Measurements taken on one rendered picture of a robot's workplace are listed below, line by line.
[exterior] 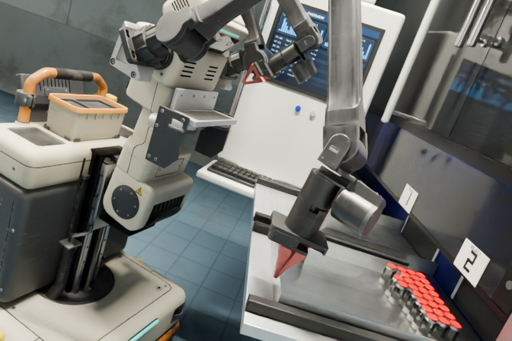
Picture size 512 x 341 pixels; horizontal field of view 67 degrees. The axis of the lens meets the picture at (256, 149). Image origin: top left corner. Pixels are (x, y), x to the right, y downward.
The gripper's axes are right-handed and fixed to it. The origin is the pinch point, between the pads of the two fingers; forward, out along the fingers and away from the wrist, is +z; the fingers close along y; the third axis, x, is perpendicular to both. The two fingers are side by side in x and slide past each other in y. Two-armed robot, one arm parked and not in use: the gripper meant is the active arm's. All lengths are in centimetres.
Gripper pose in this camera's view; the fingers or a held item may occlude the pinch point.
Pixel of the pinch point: (276, 272)
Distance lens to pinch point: 71.4
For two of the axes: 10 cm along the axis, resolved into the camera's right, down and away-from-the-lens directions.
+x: 0.6, -2.2, 9.7
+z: -4.1, 8.8, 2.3
